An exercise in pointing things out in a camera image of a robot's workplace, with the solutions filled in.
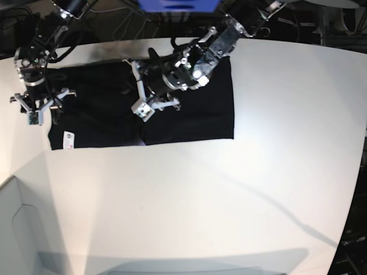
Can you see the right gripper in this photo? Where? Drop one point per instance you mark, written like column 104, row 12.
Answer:
column 36, row 102

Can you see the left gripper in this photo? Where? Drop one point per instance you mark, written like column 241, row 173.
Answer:
column 157, row 102

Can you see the black T-shirt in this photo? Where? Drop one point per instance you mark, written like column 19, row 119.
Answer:
column 101, row 116

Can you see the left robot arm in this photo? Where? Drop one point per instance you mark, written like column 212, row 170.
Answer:
column 191, row 65

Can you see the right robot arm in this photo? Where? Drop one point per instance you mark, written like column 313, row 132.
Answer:
column 51, row 43

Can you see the white garment label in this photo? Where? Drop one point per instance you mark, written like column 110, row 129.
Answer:
column 68, row 140

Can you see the blue box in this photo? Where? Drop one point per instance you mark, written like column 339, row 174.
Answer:
column 165, row 6

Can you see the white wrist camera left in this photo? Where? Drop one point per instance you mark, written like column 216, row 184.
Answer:
column 142, row 110

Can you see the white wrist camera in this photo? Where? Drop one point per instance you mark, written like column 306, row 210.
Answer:
column 142, row 110
column 35, row 118

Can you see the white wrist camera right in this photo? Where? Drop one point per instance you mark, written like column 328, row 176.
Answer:
column 35, row 118

